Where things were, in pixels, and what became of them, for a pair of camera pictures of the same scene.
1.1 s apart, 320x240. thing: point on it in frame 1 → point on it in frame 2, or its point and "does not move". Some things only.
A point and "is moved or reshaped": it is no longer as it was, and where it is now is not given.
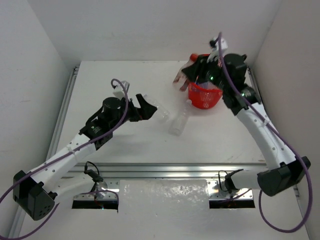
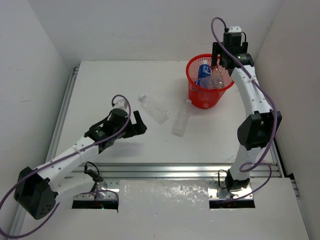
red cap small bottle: (193, 58) is moved or reshaped
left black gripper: (136, 110) → (133, 126)
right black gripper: (197, 69) → (218, 50)
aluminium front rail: (161, 171) does not move
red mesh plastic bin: (202, 98) does not move
